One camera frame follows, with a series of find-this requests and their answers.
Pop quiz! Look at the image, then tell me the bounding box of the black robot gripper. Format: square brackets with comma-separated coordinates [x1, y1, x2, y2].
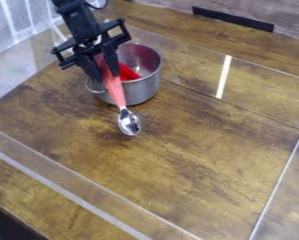
[51, 12, 131, 83]

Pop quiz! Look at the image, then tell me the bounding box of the pink handled metal spoon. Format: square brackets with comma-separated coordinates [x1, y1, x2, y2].
[95, 56, 141, 136]

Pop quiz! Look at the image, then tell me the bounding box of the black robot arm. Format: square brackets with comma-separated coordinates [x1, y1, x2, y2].
[51, 0, 131, 83]

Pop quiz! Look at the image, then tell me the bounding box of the red object in pot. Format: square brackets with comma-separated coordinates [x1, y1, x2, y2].
[119, 63, 142, 81]

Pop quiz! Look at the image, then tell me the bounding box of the small silver metal pot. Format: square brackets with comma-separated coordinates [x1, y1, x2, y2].
[86, 41, 165, 106]

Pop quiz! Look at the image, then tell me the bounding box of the black strip on table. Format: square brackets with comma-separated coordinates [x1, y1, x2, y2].
[191, 7, 274, 33]

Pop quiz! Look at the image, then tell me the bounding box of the clear acrylic barrier back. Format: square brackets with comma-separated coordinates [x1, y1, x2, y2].
[129, 26, 299, 128]

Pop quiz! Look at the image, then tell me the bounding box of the clear acrylic barrier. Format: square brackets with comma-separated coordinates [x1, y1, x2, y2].
[0, 131, 203, 240]
[129, 26, 299, 128]

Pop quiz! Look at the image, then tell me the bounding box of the clear acrylic barrier front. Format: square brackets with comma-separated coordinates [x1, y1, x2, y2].
[0, 131, 203, 240]

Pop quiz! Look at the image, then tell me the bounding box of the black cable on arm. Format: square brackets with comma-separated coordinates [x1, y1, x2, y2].
[86, 0, 110, 10]

